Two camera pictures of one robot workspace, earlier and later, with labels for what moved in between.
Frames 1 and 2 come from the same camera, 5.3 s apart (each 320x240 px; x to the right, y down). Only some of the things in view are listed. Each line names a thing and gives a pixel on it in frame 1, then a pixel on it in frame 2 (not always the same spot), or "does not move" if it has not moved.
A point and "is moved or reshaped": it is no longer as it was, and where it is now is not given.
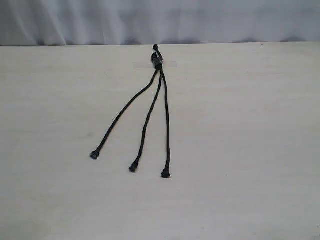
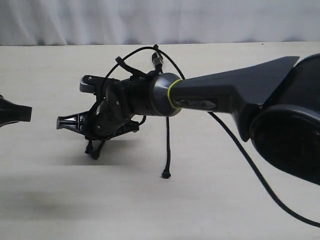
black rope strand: x=166 y=172 does not move
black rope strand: x=158 y=66 is moved or reshaped
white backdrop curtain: x=43 y=23 does not move
